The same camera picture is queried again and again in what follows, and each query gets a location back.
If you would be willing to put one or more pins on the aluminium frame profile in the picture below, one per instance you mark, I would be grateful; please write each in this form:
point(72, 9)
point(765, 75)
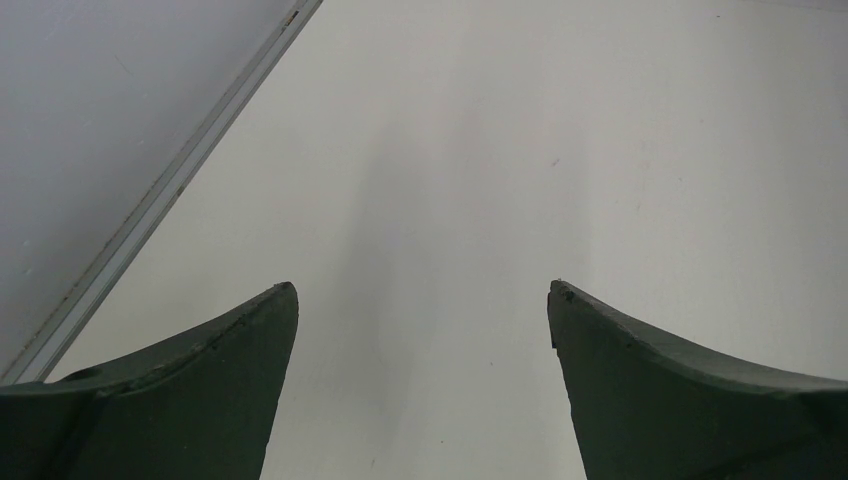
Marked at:
point(108, 110)

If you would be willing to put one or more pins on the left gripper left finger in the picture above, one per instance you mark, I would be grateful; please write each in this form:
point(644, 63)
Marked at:
point(198, 405)

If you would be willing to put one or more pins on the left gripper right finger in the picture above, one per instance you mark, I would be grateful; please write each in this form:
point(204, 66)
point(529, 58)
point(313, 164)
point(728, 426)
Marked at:
point(648, 404)

